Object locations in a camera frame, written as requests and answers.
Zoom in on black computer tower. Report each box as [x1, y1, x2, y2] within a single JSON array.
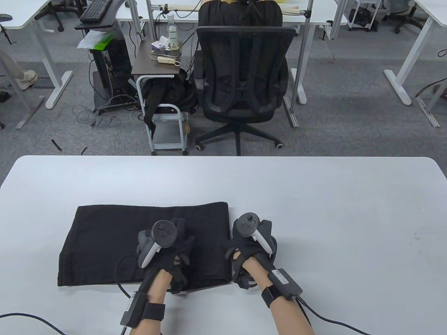
[[90, 38, 137, 112]]

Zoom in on black mesh office chair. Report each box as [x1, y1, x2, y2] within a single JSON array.
[[193, 26, 297, 156]]

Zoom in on clear plastic bottle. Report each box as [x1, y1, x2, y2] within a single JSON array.
[[167, 13, 179, 50]]

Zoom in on person's right forearm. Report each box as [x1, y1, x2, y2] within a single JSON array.
[[241, 260, 315, 335]]

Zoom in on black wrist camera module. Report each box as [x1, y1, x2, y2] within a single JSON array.
[[261, 268, 303, 308], [120, 291, 166, 328]]

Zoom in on black keyboard tray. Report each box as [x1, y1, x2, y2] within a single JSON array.
[[74, 0, 128, 31]]

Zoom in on white cart with brown top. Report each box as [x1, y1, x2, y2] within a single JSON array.
[[131, 40, 191, 156]]

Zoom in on long black braided cable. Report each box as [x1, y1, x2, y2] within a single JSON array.
[[296, 296, 365, 335], [0, 312, 67, 335]]

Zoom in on tangle of floor cables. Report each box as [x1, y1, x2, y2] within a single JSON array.
[[72, 94, 140, 128]]

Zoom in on grey white hand controller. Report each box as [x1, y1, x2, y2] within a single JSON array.
[[233, 213, 274, 256], [137, 220, 177, 268]]

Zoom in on black swivel chair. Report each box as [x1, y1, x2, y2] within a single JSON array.
[[382, 0, 425, 34], [35, 0, 88, 32]]

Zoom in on person's left hand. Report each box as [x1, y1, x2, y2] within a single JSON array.
[[136, 218, 196, 295]]

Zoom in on green white plastic bag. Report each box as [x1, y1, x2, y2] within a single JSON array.
[[77, 30, 116, 51]]

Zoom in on black glove cable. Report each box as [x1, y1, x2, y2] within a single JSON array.
[[115, 254, 140, 298]]

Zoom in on white office desk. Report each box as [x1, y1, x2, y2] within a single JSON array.
[[115, 0, 350, 40], [384, 0, 447, 106], [0, 0, 74, 109]]

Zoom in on black bag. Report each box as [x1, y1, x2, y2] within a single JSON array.
[[353, 8, 376, 30]]

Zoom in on white wire cart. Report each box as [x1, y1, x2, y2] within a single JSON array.
[[348, 0, 383, 32]]

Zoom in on person's right hand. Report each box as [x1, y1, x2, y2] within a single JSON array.
[[223, 219, 279, 290]]

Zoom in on black trousers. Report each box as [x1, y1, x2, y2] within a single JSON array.
[[57, 202, 234, 287]]

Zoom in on aluminium frame post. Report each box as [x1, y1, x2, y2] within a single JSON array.
[[126, 0, 144, 44], [145, 0, 157, 42], [284, 0, 314, 128]]

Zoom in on black draped jacket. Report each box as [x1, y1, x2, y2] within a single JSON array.
[[141, 68, 199, 135]]

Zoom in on black keyboard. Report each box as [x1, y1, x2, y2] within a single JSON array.
[[79, 0, 113, 23]]

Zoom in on aluminium floor rail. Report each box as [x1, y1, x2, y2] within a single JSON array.
[[415, 79, 447, 128]]

